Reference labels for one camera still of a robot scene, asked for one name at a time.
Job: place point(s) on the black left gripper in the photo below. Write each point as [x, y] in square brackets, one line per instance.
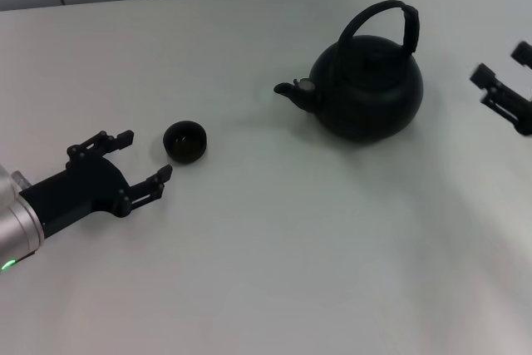
[83, 188]

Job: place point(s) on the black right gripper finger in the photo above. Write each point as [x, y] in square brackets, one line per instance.
[515, 105]
[523, 53]

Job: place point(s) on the small black teacup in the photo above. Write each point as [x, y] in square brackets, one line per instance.
[187, 151]

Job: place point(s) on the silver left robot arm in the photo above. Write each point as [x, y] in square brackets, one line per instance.
[16, 230]

